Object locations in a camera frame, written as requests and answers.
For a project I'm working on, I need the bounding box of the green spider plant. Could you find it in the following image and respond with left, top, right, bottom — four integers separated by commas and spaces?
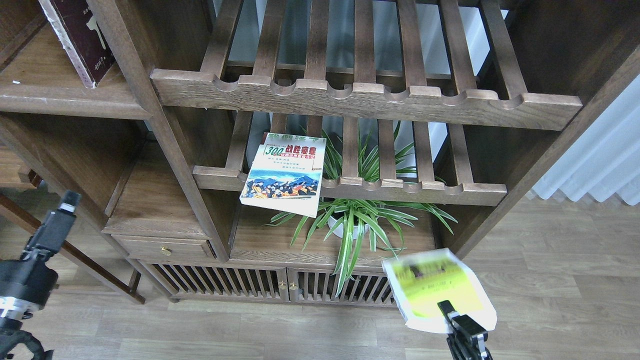
265, 120, 458, 296

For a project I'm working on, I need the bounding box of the white pleated curtain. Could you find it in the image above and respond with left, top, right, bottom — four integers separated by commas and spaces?
532, 76, 640, 206

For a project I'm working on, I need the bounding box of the dark wooden bookshelf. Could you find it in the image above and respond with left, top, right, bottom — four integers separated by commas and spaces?
1, 0, 639, 298

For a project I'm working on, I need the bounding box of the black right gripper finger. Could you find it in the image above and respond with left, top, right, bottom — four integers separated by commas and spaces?
438, 300, 489, 341

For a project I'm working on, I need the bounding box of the colorful illustrated paperback book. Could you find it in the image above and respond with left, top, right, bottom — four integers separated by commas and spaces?
239, 132, 327, 218

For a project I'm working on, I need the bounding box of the white plant pot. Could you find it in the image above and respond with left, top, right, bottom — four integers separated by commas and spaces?
327, 212, 370, 240

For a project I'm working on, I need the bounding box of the right slatted cabinet door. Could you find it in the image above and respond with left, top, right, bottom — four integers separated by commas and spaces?
286, 268, 396, 308

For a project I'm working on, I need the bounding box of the left slatted cabinet door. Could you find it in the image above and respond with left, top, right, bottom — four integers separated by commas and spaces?
142, 261, 290, 303

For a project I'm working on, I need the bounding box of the yellow green cover book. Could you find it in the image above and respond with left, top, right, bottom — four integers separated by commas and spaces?
382, 248, 498, 334

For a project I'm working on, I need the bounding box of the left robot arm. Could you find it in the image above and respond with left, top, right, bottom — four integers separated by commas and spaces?
0, 190, 82, 360

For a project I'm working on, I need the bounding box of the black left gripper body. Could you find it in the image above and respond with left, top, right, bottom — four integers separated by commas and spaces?
0, 250, 58, 312

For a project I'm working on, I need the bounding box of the slatted cabinet door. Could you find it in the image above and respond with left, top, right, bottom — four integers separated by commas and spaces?
286, 268, 396, 308
142, 261, 290, 303

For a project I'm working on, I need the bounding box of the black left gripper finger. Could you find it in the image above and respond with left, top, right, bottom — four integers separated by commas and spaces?
25, 190, 82, 258

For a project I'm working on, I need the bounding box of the wooden drawer with brass knob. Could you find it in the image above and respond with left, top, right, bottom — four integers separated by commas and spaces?
112, 234, 215, 260

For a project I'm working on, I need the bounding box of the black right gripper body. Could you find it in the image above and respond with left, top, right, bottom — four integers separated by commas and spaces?
446, 335, 493, 360

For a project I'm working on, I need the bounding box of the maroon hardcover book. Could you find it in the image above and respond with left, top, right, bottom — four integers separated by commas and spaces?
39, 0, 115, 89

